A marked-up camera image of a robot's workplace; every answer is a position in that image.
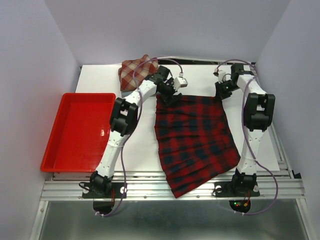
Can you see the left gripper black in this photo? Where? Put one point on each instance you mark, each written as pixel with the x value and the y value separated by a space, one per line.
pixel 170 100

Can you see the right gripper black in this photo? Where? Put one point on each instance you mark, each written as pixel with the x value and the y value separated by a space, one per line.
pixel 220 94

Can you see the light blue denim skirt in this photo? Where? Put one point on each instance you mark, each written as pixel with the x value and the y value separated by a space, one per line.
pixel 125 94

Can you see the red cream plaid skirt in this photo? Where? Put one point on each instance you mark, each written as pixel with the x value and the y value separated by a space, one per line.
pixel 140 68

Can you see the red navy plaid skirt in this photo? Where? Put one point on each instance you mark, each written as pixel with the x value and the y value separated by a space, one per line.
pixel 195 143

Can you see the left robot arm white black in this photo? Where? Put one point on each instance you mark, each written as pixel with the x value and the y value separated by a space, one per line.
pixel 124 120

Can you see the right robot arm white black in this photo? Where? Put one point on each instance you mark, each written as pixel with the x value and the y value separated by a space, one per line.
pixel 257 111

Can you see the red plastic bin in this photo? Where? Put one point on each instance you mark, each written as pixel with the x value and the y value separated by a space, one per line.
pixel 79 133

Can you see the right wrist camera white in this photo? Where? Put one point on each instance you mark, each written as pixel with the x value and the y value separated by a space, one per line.
pixel 221 74

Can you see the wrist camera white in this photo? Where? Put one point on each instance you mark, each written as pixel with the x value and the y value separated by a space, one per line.
pixel 221 74
pixel 179 82

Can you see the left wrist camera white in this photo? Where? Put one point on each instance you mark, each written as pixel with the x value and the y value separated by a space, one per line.
pixel 179 82

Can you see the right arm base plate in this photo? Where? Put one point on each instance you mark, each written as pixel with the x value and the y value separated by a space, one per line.
pixel 225 189

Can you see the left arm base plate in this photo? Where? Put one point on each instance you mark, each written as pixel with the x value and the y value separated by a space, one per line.
pixel 115 190

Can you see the aluminium frame rail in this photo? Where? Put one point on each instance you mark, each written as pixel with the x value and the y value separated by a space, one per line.
pixel 152 186

